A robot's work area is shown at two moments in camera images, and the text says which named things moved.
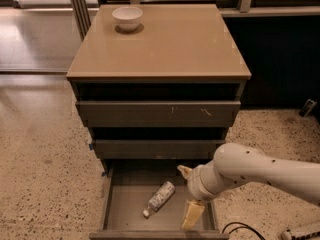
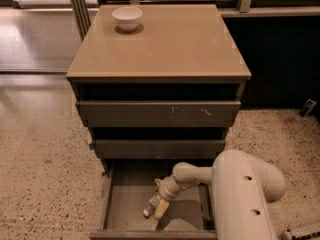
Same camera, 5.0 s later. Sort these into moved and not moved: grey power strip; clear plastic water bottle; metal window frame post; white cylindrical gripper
Moved: white cylindrical gripper
Not moved: clear plastic water bottle; metal window frame post; grey power strip
